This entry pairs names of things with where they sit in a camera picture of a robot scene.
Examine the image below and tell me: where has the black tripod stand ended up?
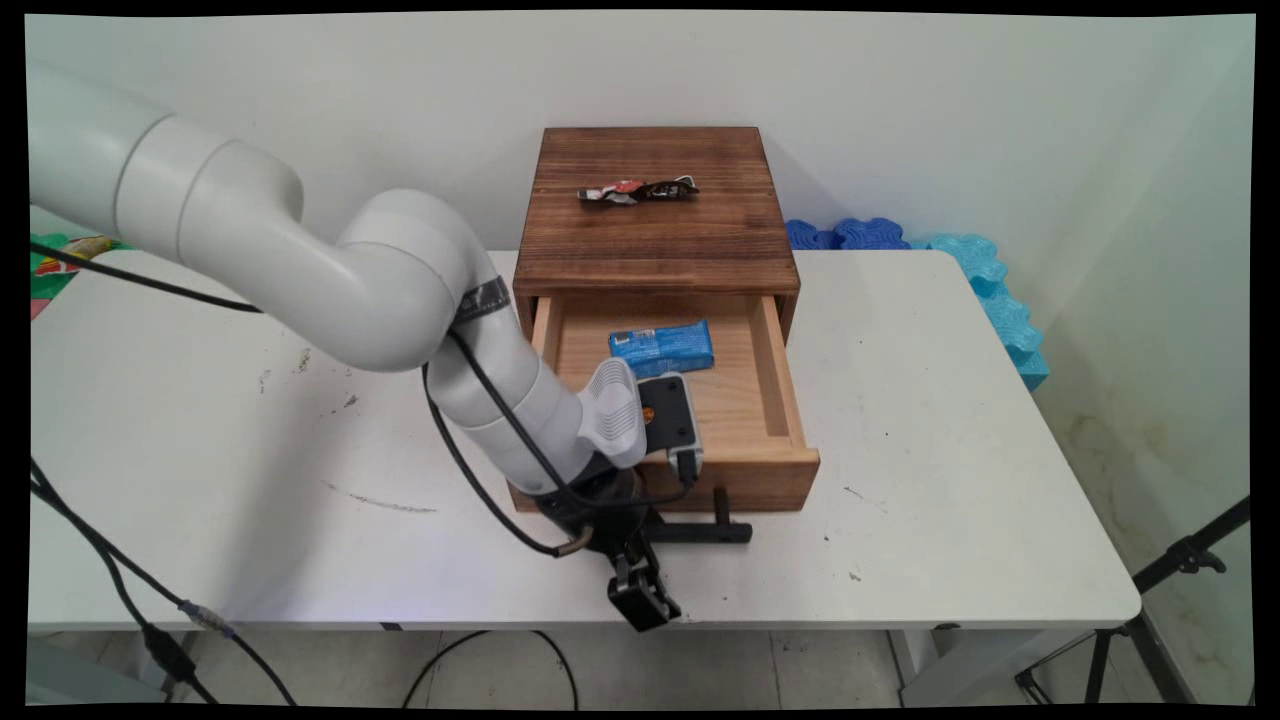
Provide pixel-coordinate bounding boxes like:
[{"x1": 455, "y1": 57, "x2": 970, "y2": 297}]
[{"x1": 1015, "y1": 497, "x2": 1251, "y2": 706}]

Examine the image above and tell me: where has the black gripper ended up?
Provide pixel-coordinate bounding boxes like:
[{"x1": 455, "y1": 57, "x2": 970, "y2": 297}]
[{"x1": 538, "y1": 458, "x2": 685, "y2": 634}]

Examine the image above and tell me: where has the wooden drawer with black handle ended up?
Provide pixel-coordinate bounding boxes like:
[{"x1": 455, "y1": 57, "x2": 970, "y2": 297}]
[{"x1": 508, "y1": 293, "x2": 822, "y2": 547}]

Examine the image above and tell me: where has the green red colourful packaging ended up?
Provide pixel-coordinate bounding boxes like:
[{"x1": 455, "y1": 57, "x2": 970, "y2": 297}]
[{"x1": 30, "y1": 232, "x2": 129, "y2": 321}]

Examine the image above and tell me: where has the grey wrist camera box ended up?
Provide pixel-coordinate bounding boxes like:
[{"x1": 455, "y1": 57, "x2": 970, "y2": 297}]
[{"x1": 636, "y1": 372, "x2": 705, "y2": 489}]

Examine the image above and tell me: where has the black looped floor cable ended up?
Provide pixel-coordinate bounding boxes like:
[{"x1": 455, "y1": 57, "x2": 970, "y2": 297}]
[{"x1": 403, "y1": 629, "x2": 580, "y2": 709}]

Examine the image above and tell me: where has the crumpled snack wrapper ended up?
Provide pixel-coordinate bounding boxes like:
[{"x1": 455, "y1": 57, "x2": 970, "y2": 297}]
[{"x1": 578, "y1": 176, "x2": 701, "y2": 207}]

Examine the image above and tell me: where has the white table leg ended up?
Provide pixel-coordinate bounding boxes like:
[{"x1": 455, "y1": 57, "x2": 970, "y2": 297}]
[
  {"x1": 125, "y1": 629, "x2": 206, "y2": 703},
  {"x1": 888, "y1": 627, "x2": 1101, "y2": 709}
]

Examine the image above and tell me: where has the blue snack packet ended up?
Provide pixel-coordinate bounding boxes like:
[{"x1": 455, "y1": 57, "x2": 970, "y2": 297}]
[{"x1": 608, "y1": 319, "x2": 717, "y2": 380}]

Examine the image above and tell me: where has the black camera cable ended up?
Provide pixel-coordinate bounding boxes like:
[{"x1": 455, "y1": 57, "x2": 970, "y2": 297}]
[{"x1": 30, "y1": 240, "x2": 701, "y2": 507}]

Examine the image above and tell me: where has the black hanging cable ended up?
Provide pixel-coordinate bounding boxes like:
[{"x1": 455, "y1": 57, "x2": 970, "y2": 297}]
[{"x1": 29, "y1": 458, "x2": 301, "y2": 707}]

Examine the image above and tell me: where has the light blue foam mat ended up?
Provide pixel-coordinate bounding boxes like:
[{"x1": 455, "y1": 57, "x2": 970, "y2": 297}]
[{"x1": 908, "y1": 233, "x2": 1051, "y2": 392}]

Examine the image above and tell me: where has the dark blue foam mat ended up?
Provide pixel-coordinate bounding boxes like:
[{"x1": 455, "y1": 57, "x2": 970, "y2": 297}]
[{"x1": 785, "y1": 218, "x2": 913, "y2": 252}]

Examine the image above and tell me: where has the grey strap on arm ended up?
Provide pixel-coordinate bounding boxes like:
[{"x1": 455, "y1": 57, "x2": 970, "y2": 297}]
[{"x1": 453, "y1": 277, "x2": 513, "y2": 324}]

